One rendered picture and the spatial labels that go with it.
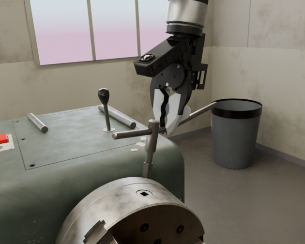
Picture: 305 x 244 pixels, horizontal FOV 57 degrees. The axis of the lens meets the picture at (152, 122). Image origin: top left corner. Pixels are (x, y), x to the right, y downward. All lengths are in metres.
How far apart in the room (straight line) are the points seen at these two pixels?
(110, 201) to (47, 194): 0.15
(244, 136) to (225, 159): 0.36
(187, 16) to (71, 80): 2.80
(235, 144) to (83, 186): 2.69
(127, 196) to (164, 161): 0.19
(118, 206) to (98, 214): 0.04
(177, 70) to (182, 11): 0.10
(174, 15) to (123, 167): 0.37
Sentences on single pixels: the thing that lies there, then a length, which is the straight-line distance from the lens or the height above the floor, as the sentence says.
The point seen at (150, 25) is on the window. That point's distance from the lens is 3.64.
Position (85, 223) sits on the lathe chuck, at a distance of 0.58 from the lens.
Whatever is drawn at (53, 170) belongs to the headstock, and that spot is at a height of 1.25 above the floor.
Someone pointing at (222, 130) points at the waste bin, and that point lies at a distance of 3.20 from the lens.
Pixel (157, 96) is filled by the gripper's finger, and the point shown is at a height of 1.42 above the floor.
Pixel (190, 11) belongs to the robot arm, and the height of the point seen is 1.58.
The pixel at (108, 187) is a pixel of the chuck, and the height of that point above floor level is 1.24.
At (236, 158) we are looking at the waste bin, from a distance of 3.32.
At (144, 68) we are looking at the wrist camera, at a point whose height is 1.49.
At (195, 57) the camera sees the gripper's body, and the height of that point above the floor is 1.50.
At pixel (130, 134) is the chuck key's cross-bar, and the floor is 1.38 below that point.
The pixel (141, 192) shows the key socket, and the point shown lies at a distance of 0.59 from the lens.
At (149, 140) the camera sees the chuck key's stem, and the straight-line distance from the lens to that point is 0.54.
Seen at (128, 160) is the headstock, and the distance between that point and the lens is 0.70.
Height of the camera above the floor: 1.55
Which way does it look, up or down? 18 degrees down
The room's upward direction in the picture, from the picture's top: 2 degrees counter-clockwise
